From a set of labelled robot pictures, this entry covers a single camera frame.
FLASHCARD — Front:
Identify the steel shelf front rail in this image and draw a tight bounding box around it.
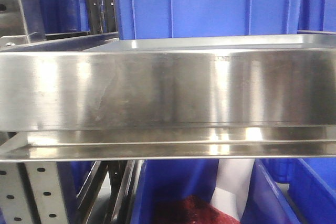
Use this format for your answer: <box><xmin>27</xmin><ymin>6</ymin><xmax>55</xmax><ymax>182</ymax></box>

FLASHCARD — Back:
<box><xmin>1</xmin><ymin>48</ymin><xmax>335</xmax><ymax>162</ymax></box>

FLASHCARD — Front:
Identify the large blue plastic bin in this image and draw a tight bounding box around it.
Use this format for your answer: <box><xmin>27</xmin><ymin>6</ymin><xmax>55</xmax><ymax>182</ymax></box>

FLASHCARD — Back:
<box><xmin>115</xmin><ymin>0</ymin><xmax>301</xmax><ymax>39</ymax></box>

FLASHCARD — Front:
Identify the grey metal tray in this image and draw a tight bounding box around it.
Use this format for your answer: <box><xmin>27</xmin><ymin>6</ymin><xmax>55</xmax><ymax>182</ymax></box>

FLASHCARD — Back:
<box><xmin>87</xmin><ymin>33</ymin><xmax>335</xmax><ymax>51</ymax></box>

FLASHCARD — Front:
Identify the left steel perforated upright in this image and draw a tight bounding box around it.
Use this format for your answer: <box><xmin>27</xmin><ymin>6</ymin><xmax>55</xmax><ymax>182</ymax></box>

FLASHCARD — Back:
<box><xmin>1</xmin><ymin>162</ymin><xmax>70</xmax><ymax>223</ymax></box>

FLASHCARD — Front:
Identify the blue bin lower right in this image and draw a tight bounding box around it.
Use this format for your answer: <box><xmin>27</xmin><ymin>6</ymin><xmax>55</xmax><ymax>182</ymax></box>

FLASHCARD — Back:
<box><xmin>241</xmin><ymin>158</ymin><xmax>335</xmax><ymax>223</ymax></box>

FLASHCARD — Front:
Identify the blue bin with red parts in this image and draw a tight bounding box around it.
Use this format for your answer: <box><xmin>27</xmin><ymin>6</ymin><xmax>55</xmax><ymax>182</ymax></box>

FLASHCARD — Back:
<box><xmin>130</xmin><ymin>158</ymin><xmax>255</xmax><ymax>223</ymax></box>

